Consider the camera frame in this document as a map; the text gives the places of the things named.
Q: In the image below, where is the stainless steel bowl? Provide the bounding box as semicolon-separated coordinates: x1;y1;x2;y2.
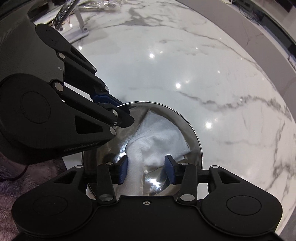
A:
82;101;203;197

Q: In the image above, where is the white paper towel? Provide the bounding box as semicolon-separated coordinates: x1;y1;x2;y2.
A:
116;110;190;197

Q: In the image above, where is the white phone stand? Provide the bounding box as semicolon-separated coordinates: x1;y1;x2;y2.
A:
58;7;89;44

